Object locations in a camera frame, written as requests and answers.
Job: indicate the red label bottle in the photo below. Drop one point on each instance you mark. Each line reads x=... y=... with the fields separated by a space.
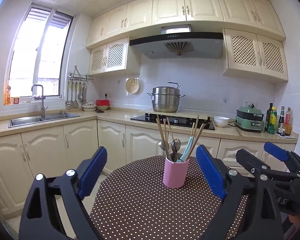
x=288 y=122

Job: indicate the green electric cooker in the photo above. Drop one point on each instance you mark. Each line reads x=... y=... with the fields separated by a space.
x=249 y=119

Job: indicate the round cream strainer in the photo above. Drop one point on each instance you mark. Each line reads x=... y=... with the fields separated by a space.
x=132 y=85

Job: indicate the green yellow bottle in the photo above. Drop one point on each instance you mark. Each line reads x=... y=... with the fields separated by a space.
x=272 y=120

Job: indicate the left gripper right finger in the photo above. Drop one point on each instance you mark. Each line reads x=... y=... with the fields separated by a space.
x=261 y=217

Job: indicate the kitchen faucet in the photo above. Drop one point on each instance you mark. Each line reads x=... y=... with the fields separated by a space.
x=41 y=98

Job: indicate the lower kitchen cabinets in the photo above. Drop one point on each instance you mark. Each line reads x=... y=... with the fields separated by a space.
x=52 y=147

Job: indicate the stacked white dishes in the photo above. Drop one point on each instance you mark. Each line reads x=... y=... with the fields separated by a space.
x=89 y=108

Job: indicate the wooden chopstick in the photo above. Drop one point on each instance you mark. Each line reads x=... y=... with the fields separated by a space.
x=165 y=130
x=195 y=141
x=197 y=119
x=169 y=125
x=192 y=130
x=163 y=138

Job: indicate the range hood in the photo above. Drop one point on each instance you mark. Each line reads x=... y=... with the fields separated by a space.
x=180 y=41

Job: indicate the steel sink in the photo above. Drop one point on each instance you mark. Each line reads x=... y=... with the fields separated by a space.
x=28 y=120

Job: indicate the wall utensil rack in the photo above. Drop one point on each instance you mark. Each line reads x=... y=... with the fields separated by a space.
x=76 y=88

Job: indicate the person right hand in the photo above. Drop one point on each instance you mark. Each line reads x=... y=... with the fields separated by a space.
x=295 y=219

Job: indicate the brown polka dot tablecloth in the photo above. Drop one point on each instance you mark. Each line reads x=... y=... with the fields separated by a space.
x=133 y=203

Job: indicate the black gas stove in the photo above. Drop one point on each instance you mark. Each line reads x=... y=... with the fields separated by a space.
x=176 y=120

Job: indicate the dark olive oil bottle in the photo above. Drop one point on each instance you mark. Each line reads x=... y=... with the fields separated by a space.
x=266 y=123

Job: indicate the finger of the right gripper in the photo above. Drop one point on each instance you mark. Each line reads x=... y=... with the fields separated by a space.
x=290 y=158
x=258 y=168

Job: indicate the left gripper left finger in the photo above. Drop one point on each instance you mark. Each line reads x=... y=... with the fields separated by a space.
x=41 y=219

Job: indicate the dark soy sauce bottle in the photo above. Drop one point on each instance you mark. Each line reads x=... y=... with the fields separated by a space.
x=281 y=120

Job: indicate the pink utensil cup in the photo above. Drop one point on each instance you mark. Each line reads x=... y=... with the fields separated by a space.
x=175 y=174

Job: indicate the silver spoon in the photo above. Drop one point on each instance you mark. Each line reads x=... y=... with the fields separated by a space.
x=161 y=144

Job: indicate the stainless steel steamer pot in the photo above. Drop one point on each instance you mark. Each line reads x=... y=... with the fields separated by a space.
x=166 y=98

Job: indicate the window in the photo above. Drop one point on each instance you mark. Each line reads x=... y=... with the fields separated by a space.
x=35 y=64

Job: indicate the red container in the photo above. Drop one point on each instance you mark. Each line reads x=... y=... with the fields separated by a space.
x=102 y=104

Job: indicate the white bowl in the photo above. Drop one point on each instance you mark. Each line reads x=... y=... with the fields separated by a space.
x=221 y=121

